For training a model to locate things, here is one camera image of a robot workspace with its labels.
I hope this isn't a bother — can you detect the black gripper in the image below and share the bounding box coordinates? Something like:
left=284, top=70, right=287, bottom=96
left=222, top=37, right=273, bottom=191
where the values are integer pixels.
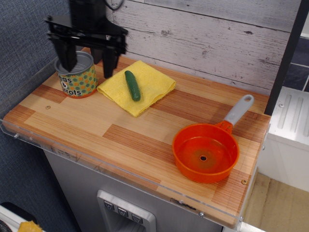
left=44, top=0, right=128, bottom=79

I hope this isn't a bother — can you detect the orange pan with grey handle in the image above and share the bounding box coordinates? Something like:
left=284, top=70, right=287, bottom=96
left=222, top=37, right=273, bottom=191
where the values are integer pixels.
left=172, top=94, right=254, bottom=183

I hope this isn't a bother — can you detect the peas and carrots can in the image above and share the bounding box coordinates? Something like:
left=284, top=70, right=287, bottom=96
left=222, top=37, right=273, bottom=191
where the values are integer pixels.
left=54, top=51, right=98, bottom=99

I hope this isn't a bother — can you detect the green toy cucumber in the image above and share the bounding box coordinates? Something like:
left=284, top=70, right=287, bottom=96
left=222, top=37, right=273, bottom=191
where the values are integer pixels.
left=125, top=71, right=141, bottom=102

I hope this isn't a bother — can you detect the yellow folded cloth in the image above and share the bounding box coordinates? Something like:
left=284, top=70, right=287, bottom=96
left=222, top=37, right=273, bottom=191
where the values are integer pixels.
left=97, top=60, right=176, bottom=117

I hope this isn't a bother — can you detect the silver toy fridge cabinet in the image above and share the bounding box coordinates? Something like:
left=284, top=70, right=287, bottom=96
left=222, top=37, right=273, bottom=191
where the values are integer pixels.
left=45, top=151, right=223, bottom=232

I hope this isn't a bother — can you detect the grey dispenser panel with buttons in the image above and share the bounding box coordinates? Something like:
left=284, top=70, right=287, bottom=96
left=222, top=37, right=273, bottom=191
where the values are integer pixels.
left=97, top=190, right=157, bottom=232

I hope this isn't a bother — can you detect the yellow sponge piece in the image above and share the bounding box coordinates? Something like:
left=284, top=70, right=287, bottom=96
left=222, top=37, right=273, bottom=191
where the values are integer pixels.
left=18, top=221, right=43, bottom=232

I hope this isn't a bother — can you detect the white toy sink counter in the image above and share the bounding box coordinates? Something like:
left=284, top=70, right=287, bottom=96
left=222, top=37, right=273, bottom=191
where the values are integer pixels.
left=257, top=87, right=309, bottom=191

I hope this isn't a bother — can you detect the black vertical post right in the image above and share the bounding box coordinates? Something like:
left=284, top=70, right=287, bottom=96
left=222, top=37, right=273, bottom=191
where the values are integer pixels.
left=264, top=0, right=309, bottom=116

